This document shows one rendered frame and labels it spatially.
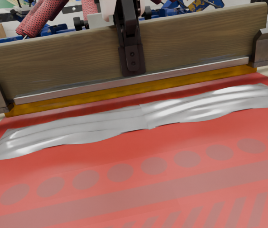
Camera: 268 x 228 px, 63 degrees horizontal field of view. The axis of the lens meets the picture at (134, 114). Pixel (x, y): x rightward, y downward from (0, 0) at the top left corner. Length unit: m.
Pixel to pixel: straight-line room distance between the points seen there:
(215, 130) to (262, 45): 0.16
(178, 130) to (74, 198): 0.12
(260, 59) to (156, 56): 0.15
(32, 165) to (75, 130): 0.06
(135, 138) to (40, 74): 0.16
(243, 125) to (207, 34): 0.14
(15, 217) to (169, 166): 0.12
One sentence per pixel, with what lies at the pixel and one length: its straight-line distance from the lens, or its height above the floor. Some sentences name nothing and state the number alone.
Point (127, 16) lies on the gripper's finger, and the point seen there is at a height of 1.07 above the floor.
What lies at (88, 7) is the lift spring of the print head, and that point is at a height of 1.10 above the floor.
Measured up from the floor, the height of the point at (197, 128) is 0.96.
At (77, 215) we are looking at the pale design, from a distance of 0.17.
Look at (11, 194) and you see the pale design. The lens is 0.22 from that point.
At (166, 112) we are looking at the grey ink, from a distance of 0.26.
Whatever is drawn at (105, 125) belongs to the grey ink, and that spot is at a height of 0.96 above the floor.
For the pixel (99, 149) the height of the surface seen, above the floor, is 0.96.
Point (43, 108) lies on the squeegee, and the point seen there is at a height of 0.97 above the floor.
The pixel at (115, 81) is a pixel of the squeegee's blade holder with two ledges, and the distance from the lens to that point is 0.29.
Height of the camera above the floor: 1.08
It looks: 26 degrees down
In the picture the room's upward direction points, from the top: 9 degrees counter-clockwise
